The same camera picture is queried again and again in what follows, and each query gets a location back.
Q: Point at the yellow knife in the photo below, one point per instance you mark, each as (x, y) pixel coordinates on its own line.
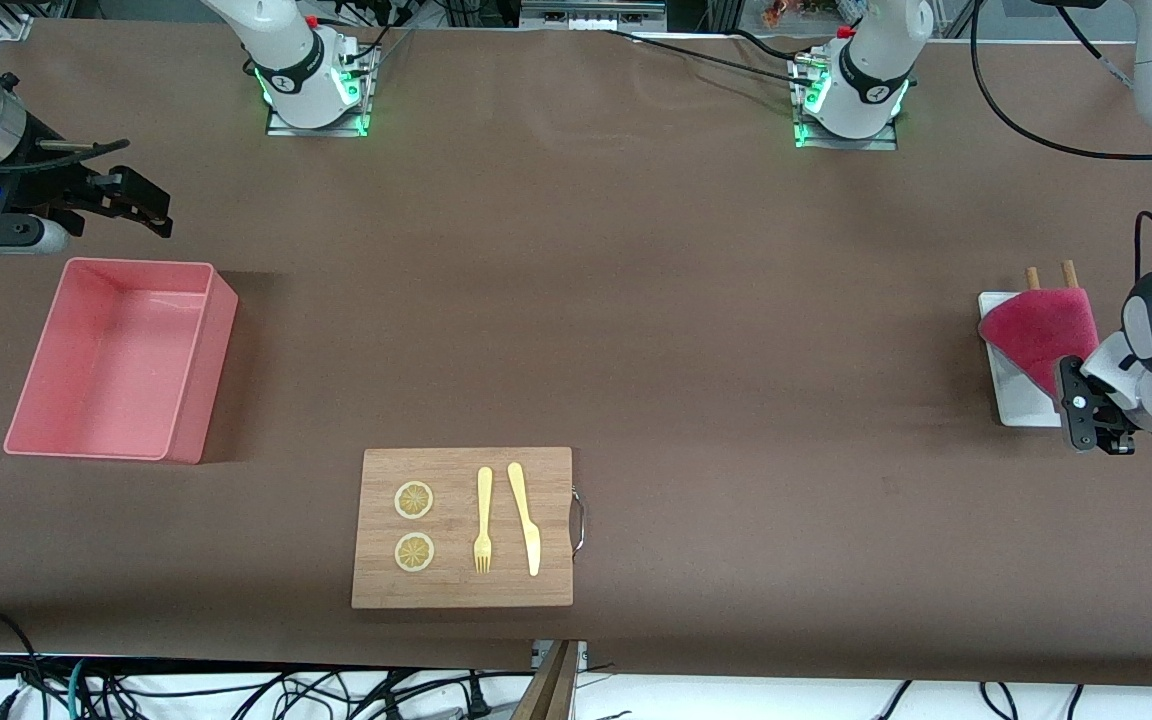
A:
(526, 520)

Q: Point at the lemon slice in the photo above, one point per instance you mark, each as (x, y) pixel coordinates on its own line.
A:
(414, 500)
(414, 553)

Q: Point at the small metal bracket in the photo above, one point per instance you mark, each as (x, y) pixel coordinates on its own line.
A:
(582, 655)

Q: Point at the wooden strip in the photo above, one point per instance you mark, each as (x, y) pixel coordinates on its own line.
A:
(551, 695)

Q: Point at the white rectangular tray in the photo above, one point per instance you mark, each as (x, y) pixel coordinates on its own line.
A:
(1014, 390)

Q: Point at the wooden cutting board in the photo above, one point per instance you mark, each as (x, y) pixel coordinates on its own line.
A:
(461, 590)

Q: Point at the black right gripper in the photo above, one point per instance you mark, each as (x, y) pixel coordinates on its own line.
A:
(46, 184)

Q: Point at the aluminium frame bar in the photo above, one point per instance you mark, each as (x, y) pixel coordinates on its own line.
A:
(586, 20)

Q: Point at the small orange red object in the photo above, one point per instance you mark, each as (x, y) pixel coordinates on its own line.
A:
(781, 12)

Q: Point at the aluminium corner extrusion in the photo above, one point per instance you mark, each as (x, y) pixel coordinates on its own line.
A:
(14, 25)

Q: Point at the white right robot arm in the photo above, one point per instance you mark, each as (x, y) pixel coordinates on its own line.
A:
(286, 50)

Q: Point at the pink plastic bin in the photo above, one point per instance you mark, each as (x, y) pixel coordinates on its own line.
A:
(106, 360)

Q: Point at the red cloth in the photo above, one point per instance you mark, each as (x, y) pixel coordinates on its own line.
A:
(1036, 335)

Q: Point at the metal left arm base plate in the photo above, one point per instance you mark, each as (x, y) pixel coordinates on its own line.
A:
(886, 140)

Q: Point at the black power plug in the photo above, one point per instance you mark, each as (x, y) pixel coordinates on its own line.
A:
(477, 700)

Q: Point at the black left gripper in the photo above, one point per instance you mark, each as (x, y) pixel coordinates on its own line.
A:
(1107, 441)

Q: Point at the yellow fork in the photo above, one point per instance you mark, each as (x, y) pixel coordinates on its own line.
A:
(483, 500)

